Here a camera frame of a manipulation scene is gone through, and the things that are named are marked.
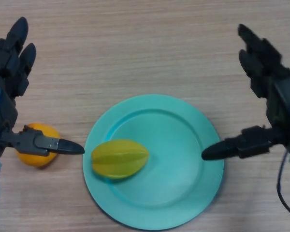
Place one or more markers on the yellow starfruit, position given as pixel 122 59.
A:
pixel 120 158

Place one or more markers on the green round plate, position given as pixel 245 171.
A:
pixel 169 183

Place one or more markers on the orange pear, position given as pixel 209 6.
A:
pixel 36 160

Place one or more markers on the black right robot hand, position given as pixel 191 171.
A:
pixel 280 96

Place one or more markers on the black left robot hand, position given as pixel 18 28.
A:
pixel 3 106

